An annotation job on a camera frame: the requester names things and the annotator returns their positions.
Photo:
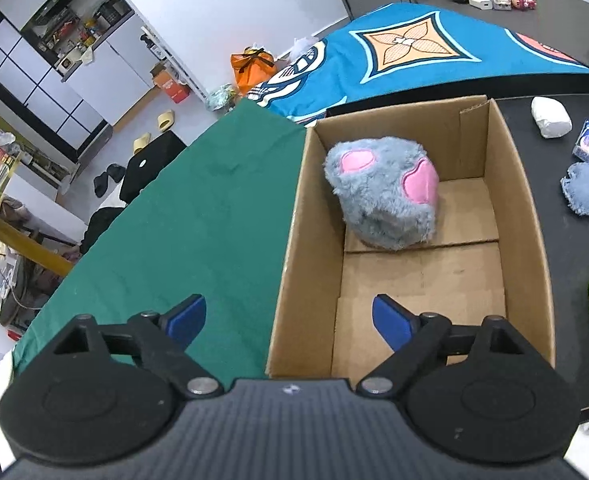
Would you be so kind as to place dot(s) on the blue printed blanket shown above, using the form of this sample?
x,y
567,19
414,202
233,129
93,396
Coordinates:
x,y
344,70

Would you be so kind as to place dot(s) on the orange carton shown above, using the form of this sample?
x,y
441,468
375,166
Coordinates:
x,y
172,85

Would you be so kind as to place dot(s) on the white plastic bag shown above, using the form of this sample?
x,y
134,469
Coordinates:
x,y
303,46

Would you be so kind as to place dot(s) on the blue denim cloth piece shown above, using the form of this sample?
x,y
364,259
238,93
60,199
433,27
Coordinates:
x,y
584,190

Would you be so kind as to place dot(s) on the white soft packet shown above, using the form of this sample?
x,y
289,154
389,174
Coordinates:
x,y
551,117

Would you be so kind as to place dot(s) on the white rack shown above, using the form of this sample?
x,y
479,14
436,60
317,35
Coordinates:
x,y
174,60

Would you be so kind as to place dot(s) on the cardboard box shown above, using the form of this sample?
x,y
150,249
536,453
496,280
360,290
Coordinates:
x,y
424,270

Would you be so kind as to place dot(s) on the black slipper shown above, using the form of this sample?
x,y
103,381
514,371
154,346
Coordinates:
x,y
101,185
115,173

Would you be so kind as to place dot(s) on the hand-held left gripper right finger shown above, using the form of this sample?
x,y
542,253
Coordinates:
x,y
392,325

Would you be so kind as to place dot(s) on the white charger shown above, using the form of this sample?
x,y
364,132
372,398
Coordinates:
x,y
480,3

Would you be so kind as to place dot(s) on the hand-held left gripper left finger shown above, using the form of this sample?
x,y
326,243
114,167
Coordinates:
x,y
189,317

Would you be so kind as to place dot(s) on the grey and pink plush toy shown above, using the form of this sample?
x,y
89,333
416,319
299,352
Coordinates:
x,y
379,195

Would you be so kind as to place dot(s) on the yellow metal frame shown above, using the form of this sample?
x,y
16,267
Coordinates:
x,y
19,245

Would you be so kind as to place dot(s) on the white cabinet with black frames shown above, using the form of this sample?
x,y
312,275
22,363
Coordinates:
x,y
39,85

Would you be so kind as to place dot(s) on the green cloth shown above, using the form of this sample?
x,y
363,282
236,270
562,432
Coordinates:
x,y
174,210

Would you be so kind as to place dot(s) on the red figurine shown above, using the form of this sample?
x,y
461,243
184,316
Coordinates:
x,y
524,2

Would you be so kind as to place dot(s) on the clear plastic bag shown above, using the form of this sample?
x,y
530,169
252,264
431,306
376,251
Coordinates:
x,y
222,97

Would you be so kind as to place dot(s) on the orange bag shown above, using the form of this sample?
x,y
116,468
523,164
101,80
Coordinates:
x,y
252,72

